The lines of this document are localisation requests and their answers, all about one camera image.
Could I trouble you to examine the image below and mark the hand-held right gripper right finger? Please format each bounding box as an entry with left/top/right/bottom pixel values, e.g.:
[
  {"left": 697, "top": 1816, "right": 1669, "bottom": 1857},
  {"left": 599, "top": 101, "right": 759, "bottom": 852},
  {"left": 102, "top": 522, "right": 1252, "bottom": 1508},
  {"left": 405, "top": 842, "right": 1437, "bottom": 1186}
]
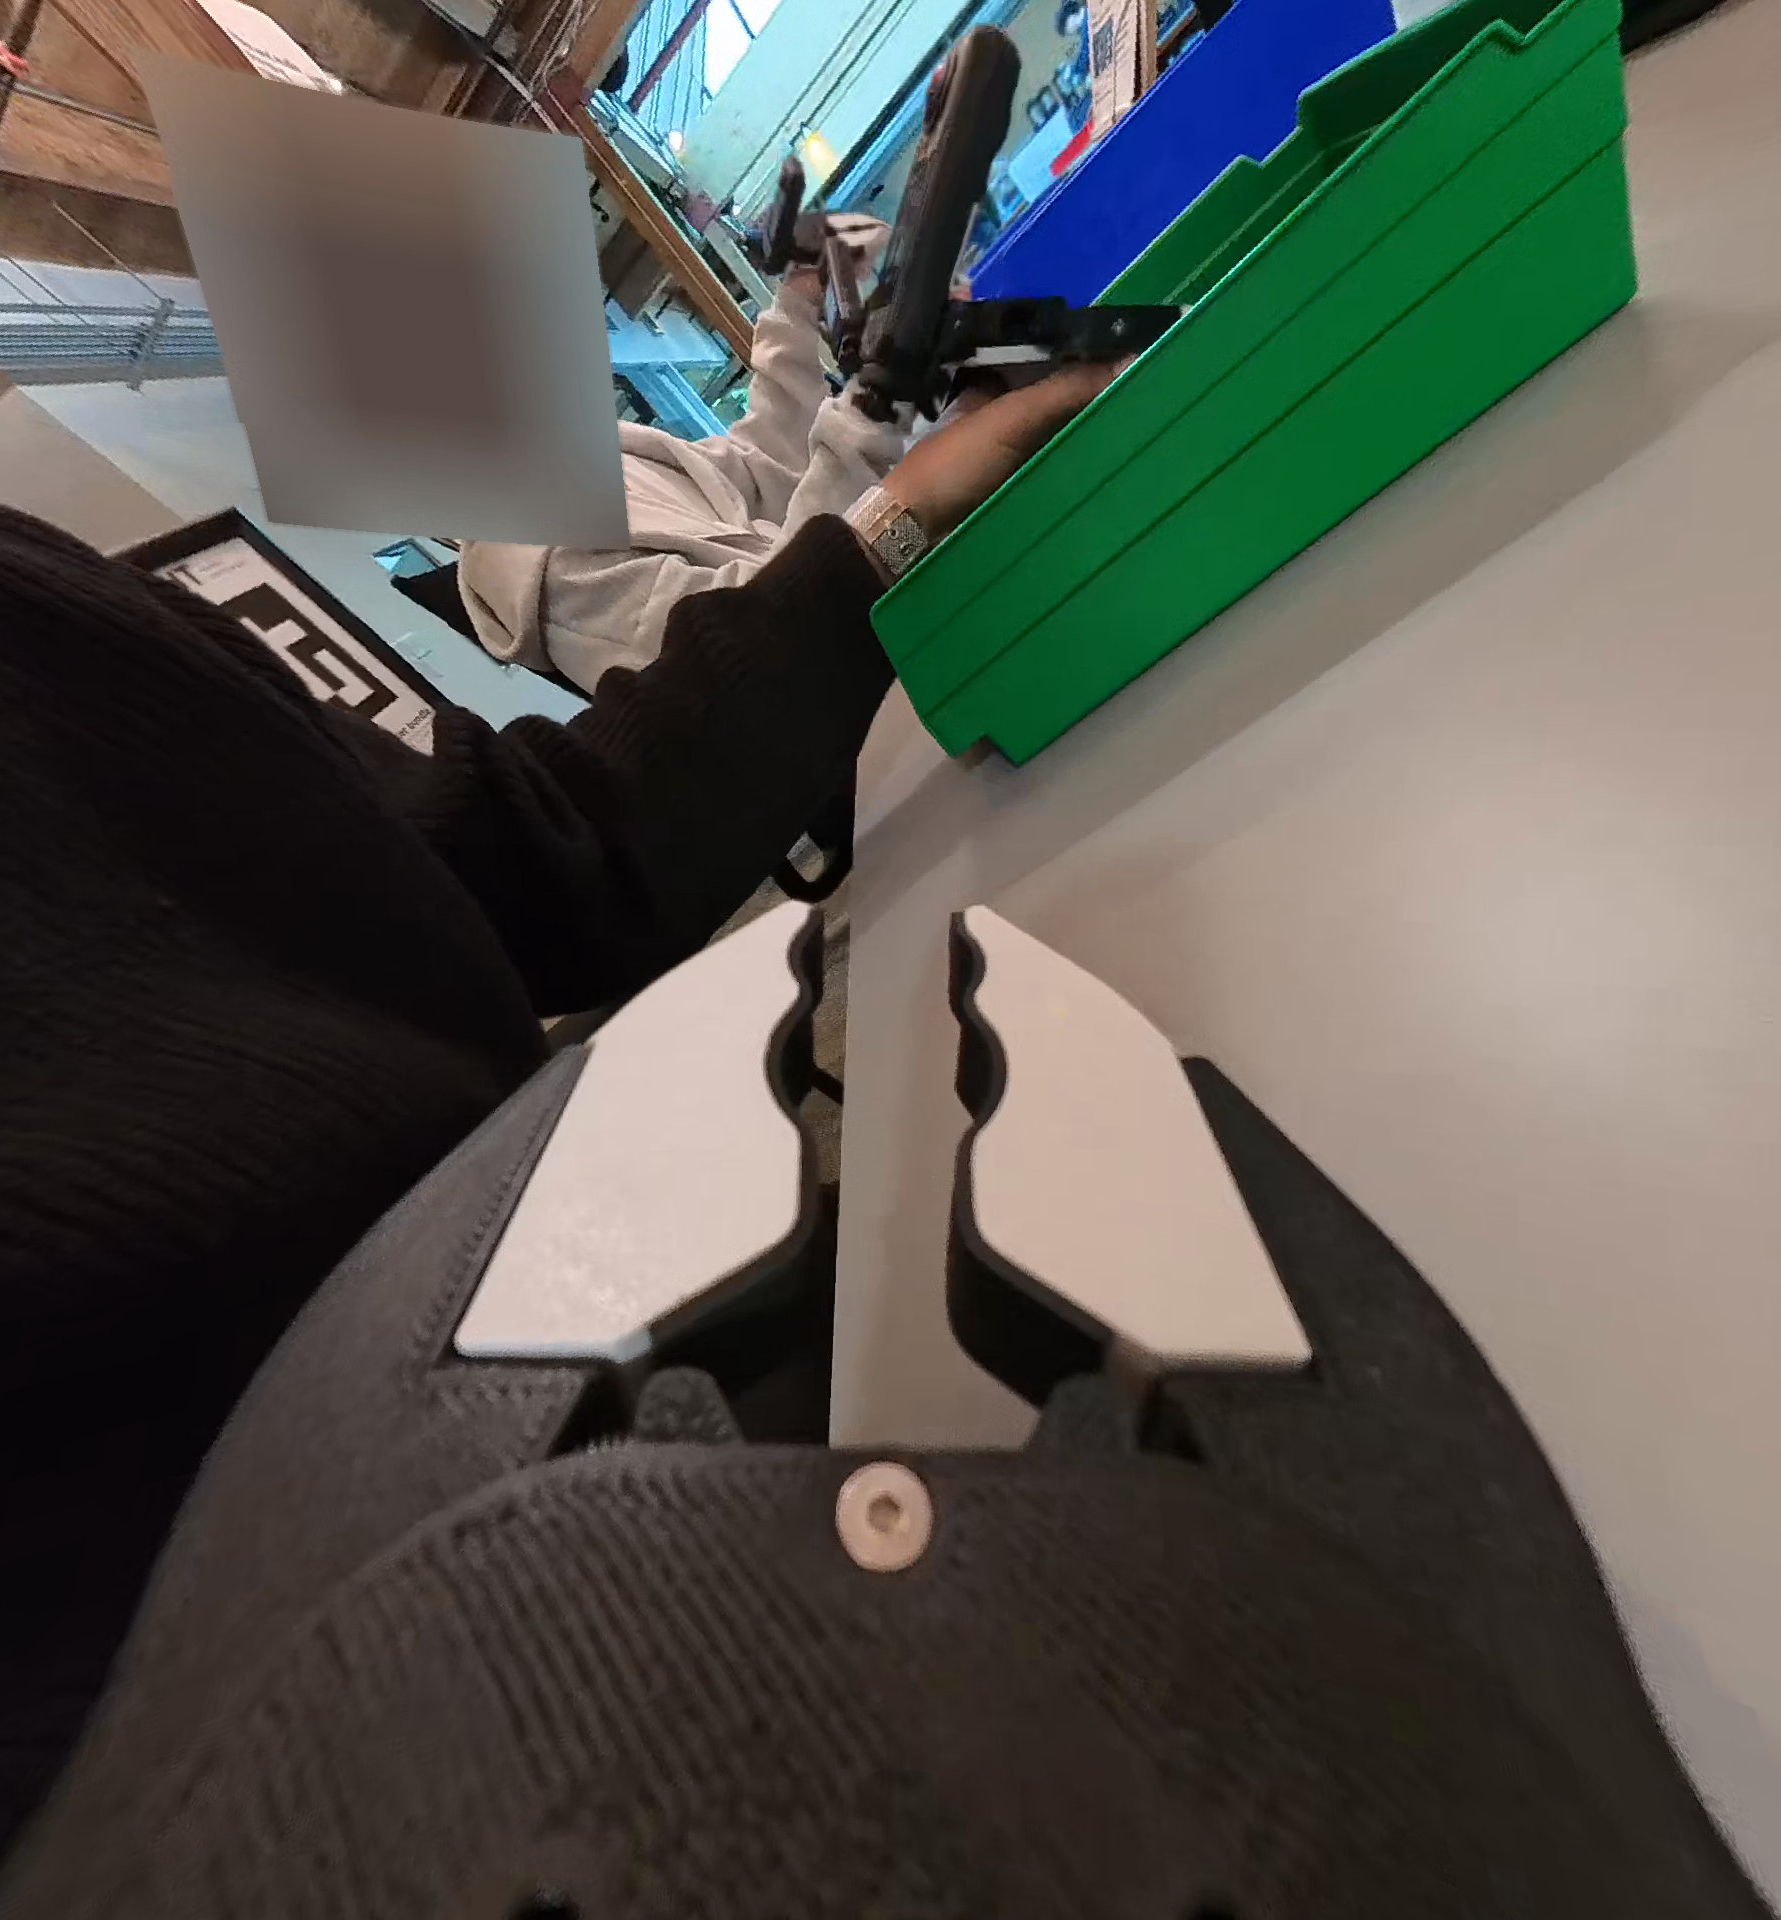
[{"left": 947, "top": 904, "right": 1313, "bottom": 1374}]

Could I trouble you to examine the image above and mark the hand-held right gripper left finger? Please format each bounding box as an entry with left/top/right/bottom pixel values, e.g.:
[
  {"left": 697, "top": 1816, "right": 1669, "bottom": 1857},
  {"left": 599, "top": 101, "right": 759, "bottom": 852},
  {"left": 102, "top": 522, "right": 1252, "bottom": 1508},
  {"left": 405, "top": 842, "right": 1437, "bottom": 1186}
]
[{"left": 451, "top": 899, "right": 830, "bottom": 1366}]

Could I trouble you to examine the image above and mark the green plastic bin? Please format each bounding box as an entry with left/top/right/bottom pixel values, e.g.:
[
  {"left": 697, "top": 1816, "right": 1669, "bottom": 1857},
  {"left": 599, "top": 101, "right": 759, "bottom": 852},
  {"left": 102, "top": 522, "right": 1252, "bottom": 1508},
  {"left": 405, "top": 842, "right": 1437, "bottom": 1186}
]
[{"left": 869, "top": 0, "right": 1642, "bottom": 766}]

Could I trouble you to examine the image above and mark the person's left forearm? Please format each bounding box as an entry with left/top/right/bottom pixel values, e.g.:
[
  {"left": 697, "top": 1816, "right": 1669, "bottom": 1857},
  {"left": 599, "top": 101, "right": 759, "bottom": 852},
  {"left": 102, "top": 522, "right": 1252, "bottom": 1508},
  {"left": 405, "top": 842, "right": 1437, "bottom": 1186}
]
[{"left": 425, "top": 516, "right": 897, "bottom": 1022}]

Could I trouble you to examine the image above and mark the grey desk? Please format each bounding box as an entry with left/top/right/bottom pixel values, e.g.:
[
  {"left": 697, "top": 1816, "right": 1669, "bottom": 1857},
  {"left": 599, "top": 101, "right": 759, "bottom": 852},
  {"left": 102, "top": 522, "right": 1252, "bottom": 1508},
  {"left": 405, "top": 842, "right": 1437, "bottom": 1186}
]
[{"left": 826, "top": 0, "right": 1781, "bottom": 1906}]

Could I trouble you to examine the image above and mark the person's left hand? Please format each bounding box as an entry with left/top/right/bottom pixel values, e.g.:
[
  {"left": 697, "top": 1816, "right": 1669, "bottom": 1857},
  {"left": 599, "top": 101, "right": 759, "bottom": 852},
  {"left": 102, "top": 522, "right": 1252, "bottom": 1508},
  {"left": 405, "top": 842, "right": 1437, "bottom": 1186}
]
[{"left": 887, "top": 360, "right": 1134, "bottom": 542}]

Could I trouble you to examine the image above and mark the large blue plastic bin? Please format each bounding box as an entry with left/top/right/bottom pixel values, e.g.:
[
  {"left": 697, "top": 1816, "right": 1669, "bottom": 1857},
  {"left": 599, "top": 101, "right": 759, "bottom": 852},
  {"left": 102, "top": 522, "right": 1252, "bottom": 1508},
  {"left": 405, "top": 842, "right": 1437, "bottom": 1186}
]
[{"left": 965, "top": 0, "right": 1397, "bottom": 309}]

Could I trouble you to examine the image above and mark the silver wristwatch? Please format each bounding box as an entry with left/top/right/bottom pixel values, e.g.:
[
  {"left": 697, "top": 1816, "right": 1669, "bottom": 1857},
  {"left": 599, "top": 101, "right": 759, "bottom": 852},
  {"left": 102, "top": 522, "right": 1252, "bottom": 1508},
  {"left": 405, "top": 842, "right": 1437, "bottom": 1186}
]
[{"left": 844, "top": 483, "right": 932, "bottom": 584}]

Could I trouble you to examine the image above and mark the person's torso in black sweater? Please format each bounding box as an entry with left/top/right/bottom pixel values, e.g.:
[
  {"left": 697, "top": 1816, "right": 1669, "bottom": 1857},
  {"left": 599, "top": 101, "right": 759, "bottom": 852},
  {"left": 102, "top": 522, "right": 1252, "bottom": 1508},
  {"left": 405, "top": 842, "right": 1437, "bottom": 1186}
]
[{"left": 0, "top": 479, "right": 599, "bottom": 1914}]

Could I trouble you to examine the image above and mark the black white printed sign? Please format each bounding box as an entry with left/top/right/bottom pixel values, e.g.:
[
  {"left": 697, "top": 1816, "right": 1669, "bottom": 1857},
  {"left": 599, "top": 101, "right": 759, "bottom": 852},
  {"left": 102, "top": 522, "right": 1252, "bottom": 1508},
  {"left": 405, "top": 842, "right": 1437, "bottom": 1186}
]
[{"left": 116, "top": 511, "right": 457, "bottom": 748}]

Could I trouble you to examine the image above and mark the grey metal ceiling rail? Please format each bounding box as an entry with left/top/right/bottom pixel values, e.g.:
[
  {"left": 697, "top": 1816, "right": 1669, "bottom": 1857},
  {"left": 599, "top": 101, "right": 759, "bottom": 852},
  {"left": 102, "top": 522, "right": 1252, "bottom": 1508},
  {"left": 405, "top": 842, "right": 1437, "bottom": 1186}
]
[{"left": 0, "top": 291, "right": 218, "bottom": 396}]

